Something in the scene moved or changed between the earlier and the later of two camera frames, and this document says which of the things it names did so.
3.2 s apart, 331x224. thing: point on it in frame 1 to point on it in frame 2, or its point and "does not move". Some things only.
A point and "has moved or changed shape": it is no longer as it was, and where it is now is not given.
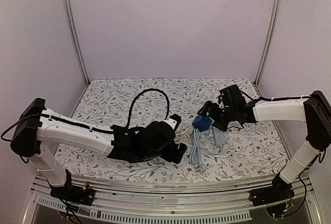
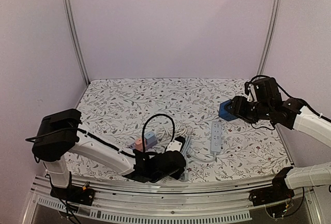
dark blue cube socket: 201,122 has moved or changed shape
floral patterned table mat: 212,154 does not move
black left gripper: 170,156 to 177,176
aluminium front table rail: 205,203 does not move
